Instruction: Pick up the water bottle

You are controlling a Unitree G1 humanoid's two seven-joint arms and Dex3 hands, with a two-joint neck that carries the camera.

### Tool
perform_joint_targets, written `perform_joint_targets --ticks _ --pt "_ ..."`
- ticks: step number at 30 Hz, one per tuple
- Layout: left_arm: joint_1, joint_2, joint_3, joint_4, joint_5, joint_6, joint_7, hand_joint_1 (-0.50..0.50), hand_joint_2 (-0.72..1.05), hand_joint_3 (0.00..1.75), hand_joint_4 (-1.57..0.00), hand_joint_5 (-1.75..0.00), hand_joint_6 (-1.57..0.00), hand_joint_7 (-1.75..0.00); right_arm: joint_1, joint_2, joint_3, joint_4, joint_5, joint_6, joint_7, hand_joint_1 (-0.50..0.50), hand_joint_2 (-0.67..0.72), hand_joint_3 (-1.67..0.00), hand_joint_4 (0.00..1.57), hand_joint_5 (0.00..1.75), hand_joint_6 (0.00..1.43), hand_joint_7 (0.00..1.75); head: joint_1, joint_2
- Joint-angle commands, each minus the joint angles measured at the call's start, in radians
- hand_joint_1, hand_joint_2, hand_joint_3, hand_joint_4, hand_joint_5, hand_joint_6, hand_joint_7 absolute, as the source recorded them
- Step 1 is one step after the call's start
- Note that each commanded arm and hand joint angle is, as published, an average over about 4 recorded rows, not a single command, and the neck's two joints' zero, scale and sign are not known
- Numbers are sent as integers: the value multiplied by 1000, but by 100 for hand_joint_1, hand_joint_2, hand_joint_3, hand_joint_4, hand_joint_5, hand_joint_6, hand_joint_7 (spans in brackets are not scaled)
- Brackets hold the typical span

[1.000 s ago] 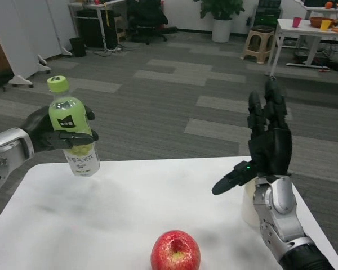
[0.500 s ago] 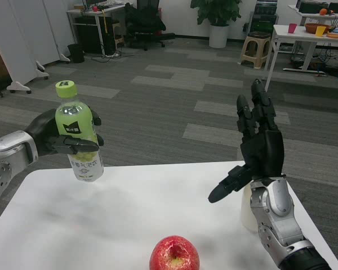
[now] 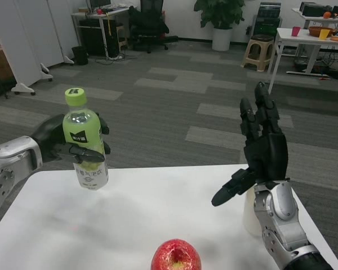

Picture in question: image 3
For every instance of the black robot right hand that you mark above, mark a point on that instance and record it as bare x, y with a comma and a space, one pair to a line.
270, 157

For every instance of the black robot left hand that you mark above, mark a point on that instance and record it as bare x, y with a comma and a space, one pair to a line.
49, 137

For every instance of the green drink bottle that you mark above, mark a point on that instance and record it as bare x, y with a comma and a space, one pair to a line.
81, 126

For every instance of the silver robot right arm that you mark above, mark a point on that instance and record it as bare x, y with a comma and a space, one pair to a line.
281, 213

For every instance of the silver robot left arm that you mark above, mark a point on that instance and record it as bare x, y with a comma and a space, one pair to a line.
5, 168

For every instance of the white paper cup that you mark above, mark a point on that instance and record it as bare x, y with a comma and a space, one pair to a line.
249, 216

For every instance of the black bag on floor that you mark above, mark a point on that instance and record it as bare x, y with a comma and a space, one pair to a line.
0, 90

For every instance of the black trash bin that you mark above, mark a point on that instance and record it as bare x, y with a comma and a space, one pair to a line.
79, 56

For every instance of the white partition panel with sign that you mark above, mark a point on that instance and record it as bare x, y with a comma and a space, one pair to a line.
17, 42

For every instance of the white power strip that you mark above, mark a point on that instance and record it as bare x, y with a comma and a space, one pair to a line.
114, 57

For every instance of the black computer tower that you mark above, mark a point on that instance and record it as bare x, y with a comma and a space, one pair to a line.
91, 36

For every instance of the beige plastic stool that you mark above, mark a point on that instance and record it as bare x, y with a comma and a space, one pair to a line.
259, 47

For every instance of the white table with cups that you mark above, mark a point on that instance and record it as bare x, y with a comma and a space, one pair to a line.
301, 38

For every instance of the small wooden shelf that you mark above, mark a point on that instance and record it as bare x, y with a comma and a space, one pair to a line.
121, 36

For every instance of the white plant pot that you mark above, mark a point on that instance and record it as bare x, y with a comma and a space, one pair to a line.
222, 39

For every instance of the pink plastic cup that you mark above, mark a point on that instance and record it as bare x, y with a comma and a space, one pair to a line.
296, 31

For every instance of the black equipment stack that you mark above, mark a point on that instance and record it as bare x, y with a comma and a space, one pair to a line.
267, 26

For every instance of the brown bowl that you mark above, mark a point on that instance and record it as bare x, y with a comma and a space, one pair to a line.
314, 31

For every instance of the white office desk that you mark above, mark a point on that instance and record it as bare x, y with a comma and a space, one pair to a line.
101, 14

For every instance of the yellow plastic cup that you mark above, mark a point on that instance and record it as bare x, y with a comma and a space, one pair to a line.
324, 34

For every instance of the red apple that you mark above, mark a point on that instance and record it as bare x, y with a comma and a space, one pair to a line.
174, 256

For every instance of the black computer monitor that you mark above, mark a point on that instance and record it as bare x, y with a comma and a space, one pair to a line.
100, 3

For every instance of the white table with black boxes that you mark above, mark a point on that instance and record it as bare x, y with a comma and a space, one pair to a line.
310, 17

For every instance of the black mesh office chair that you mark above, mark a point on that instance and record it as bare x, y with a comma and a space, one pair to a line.
147, 25

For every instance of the orange fruit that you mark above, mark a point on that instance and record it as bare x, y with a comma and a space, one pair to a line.
327, 15

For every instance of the large green leafy plant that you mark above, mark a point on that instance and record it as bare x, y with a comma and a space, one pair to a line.
219, 12

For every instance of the white folding partition wall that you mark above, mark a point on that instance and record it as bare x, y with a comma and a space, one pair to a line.
59, 22

